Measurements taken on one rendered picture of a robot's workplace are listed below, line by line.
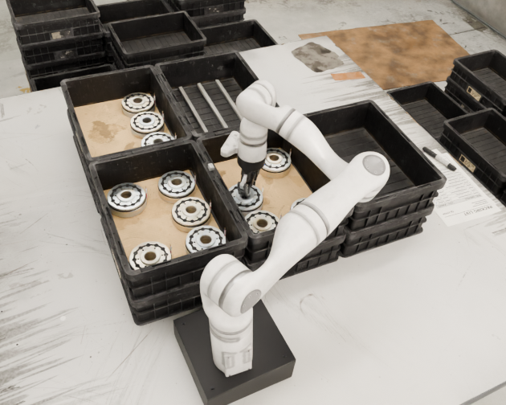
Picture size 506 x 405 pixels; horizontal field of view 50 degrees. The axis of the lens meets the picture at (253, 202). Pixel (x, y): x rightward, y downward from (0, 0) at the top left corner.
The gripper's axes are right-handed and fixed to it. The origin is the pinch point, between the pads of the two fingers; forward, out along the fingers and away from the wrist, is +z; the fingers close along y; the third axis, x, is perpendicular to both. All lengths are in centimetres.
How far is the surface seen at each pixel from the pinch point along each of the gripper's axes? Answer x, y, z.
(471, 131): -69, 125, 48
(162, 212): 19.1, -15.1, 2.2
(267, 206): -6.2, -1.3, 2.2
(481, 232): -68, 27, 15
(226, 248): -4.0, -27.1, -7.5
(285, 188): -8.8, 7.5, 2.3
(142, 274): 10.4, -41.1, -7.4
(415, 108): -42, 149, 59
